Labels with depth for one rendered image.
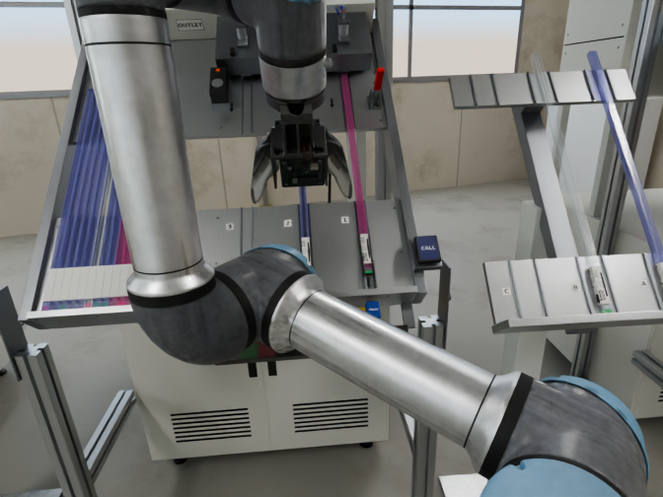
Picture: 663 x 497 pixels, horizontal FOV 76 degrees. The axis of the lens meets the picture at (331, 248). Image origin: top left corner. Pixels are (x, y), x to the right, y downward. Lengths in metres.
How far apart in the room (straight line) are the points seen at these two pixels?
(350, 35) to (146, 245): 0.74
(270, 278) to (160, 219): 0.17
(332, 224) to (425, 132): 3.74
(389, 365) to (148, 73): 0.38
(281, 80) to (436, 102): 4.08
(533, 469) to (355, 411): 0.95
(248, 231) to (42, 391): 0.48
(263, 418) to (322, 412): 0.17
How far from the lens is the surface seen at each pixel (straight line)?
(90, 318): 0.85
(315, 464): 1.45
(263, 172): 0.63
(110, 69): 0.45
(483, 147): 4.90
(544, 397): 0.49
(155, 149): 0.45
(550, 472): 0.41
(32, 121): 4.14
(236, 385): 1.26
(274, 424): 1.34
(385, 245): 0.81
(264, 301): 0.55
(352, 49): 1.03
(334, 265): 0.79
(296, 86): 0.50
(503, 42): 4.91
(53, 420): 1.02
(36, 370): 0.96
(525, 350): 1.01
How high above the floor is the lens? 1.07
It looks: 21 degrees down
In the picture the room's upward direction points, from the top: 2 degrees counter-clockwise
